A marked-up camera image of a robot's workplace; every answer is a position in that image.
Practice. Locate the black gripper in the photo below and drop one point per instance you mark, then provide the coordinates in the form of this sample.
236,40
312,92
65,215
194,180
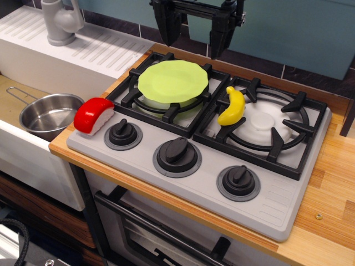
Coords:
225,18

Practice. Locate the yellow toy banana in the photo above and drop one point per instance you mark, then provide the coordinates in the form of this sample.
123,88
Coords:
235,111

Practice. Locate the light green plastic plate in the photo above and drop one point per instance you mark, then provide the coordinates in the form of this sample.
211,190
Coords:
173,81

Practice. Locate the black left burner grate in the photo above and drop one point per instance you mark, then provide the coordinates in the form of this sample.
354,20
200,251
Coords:
179,118

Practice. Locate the black burner grate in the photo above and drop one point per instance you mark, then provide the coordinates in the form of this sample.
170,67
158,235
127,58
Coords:
179,118
279,131

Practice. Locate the white toy sink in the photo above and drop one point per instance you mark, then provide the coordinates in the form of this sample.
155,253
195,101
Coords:
31,67

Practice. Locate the grey toy faucet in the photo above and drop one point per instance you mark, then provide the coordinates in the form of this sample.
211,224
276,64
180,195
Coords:
61,24

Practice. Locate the black right burner grate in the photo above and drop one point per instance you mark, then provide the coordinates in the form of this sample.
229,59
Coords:
279,131

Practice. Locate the black left stove knob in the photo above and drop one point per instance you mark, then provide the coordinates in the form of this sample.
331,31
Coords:
123,136

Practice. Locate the black stove knob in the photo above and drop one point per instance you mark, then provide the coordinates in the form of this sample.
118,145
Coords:
238,183
123,136
177,158

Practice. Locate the black middle stove knob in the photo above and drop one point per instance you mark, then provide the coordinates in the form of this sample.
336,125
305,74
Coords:
177,158

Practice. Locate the red white toy sushi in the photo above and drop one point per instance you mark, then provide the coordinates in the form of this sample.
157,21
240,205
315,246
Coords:
92,115

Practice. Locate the black right stove knob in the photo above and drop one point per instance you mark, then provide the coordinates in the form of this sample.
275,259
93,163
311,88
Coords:
238,183

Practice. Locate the small steel saucepan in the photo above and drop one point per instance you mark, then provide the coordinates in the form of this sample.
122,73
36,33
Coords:
48,116

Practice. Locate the grey toy stove top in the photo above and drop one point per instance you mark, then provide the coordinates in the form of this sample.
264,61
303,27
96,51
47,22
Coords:
272,212

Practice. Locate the toy oven door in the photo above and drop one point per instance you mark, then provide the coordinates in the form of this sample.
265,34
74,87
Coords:
155,235

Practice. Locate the brass screw in counter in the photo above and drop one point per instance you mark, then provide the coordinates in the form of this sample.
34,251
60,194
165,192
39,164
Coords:
319,216

